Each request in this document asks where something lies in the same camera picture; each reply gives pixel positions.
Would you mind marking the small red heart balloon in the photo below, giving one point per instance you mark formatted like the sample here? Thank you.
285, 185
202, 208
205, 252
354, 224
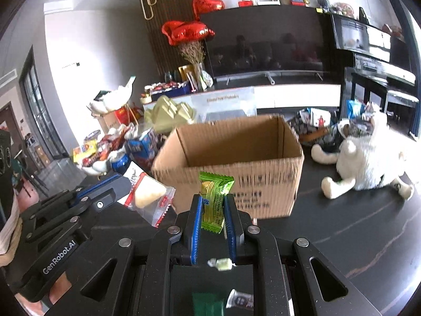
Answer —
207, 5

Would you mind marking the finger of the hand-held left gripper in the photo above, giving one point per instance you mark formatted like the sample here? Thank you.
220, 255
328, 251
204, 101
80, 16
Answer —
105, 200
98, 184

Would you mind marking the white television cabinet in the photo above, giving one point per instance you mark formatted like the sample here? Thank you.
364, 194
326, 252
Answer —
296, 95

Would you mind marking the gold gift bag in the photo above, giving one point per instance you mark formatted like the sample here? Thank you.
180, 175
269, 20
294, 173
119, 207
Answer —
186, 77

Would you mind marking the brown cardboard box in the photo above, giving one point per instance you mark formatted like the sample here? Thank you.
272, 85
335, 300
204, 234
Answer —
230, 158

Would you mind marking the brown plush doll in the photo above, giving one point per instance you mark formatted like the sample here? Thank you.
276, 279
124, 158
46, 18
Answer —
343, 10

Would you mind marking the blue snack box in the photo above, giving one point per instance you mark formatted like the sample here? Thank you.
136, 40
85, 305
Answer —
141, 144

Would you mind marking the clear storage box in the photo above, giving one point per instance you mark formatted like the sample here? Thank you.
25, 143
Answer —
227, 105

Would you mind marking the blue drink can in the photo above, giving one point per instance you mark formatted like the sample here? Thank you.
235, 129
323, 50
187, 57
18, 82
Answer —
120, 164

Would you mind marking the black upright piano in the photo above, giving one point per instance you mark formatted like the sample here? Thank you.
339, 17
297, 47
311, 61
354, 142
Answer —
361, 39

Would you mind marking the tray of red snacks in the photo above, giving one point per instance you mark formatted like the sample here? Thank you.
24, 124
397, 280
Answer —
164, 89

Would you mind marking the black television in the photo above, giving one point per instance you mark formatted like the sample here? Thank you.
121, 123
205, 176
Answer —
263, 39

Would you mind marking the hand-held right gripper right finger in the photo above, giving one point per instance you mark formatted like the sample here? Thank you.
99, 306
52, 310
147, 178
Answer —
229, 227

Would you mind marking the black framed glass door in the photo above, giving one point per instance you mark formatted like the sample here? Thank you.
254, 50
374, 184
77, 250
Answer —
39, 105

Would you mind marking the clear plastic bin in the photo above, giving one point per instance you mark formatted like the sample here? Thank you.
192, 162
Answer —
56, 176

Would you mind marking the large red heart balloon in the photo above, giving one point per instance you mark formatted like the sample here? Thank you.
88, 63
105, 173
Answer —
184, 33

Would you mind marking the cream striped cloth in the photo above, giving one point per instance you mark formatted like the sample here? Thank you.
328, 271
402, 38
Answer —
8, 233

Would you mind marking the small white green candy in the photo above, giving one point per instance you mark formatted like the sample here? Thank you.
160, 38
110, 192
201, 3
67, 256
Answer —
220, 264

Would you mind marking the black metronome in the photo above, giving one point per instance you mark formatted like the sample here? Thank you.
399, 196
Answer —
362, 15

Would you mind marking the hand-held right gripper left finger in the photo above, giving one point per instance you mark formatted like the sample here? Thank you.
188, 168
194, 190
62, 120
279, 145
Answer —
197, 230

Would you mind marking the dark green snack packet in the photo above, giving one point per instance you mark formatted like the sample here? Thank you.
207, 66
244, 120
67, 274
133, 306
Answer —
209, 306

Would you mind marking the red digital clock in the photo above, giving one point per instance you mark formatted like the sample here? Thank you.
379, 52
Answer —
297, 0

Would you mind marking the dark patterned basket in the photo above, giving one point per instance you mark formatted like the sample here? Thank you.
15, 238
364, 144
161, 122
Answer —
312, 128

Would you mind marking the long white brown snack packet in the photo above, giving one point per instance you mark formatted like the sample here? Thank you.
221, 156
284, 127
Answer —
240, 299

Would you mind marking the dried flower vase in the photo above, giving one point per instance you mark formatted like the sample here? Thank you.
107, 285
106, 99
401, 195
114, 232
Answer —
192, 52

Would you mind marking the person's left hand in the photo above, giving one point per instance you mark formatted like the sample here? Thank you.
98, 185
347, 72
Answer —
61, 289

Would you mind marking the white plush sheep toy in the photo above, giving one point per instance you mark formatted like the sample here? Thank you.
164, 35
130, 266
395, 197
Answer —
361, 158

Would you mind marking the cream snack packet red trim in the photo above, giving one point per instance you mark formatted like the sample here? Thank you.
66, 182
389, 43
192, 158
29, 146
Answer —
148, 194

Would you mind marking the white lotus tiered snack stand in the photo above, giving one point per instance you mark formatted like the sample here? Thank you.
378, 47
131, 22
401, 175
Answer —
110, 100

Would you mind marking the blue snack bag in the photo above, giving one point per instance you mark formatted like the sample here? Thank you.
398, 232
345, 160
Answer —
356, 108

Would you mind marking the black piano bench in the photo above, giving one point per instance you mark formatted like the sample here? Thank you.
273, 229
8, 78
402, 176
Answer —
401, 97

